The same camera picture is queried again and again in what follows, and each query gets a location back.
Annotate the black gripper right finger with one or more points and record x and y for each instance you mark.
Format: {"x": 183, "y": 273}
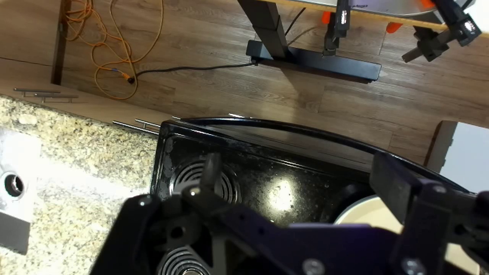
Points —
{"x": 432, "y": 214}

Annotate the white cooking pot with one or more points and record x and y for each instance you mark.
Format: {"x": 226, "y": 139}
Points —
{"x": 373, "y": 211}

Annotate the black electric stove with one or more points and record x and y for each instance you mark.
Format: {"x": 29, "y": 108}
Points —
{"x": 259, "y": 197}

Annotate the black camera stand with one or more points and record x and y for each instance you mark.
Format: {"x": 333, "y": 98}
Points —
{"x": 311, "y": 38}

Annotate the stainless steel sink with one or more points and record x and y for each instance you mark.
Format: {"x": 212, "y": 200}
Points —
{"x": 18, "y": 154}

